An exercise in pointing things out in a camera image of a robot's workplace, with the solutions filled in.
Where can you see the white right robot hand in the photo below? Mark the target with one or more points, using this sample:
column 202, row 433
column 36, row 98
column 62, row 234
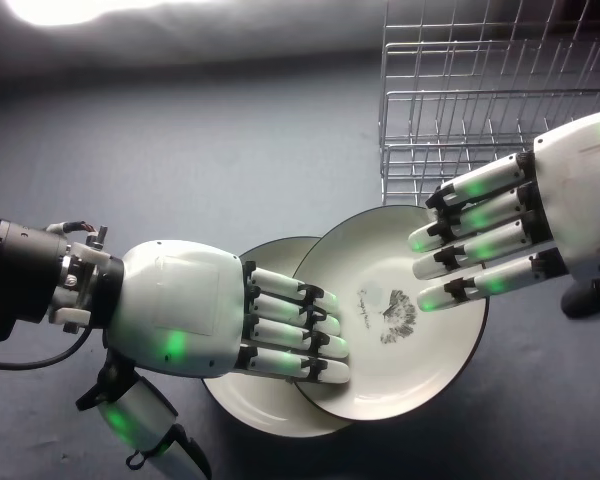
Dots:
column 580, row 190

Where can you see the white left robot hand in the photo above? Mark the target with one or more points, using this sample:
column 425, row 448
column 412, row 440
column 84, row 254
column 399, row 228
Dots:
column 180, row 305

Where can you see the white plate with ink print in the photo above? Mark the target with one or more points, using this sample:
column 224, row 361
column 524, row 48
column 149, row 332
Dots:
column 405, row 360
column 250, row 405

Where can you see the grey table cloth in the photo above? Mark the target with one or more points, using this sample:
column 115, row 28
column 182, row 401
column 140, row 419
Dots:
column 180, row 175

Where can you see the white sheet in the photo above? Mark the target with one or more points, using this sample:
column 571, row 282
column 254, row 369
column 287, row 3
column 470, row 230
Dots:
column 205, row 30

